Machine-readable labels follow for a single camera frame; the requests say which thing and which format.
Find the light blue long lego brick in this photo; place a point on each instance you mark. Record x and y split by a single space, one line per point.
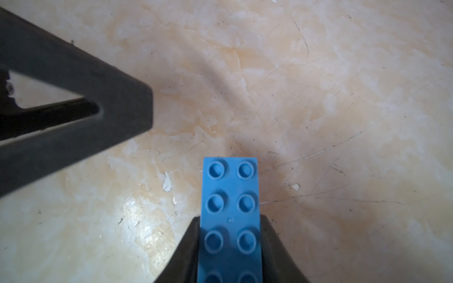
230 236

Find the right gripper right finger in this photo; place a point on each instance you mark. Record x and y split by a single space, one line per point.
278 266

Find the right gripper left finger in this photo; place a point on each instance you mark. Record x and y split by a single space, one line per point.
111 106

